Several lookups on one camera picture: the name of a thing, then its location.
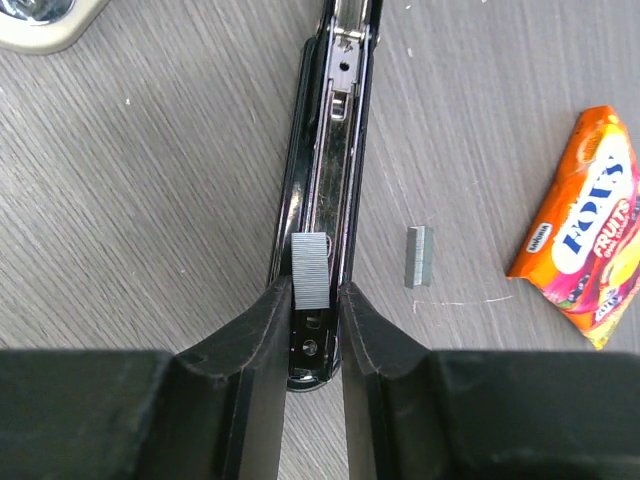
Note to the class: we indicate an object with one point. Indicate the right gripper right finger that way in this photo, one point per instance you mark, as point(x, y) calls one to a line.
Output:
point(416, 413)

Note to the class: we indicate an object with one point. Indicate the orange candy bag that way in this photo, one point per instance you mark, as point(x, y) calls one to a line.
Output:
point(582, 249)

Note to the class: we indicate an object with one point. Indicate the grey staple strip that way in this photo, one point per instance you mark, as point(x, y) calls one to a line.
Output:
point(419, 254)
point(310, 271)

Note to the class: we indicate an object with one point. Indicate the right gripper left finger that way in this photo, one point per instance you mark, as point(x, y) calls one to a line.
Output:
point(214, 411)

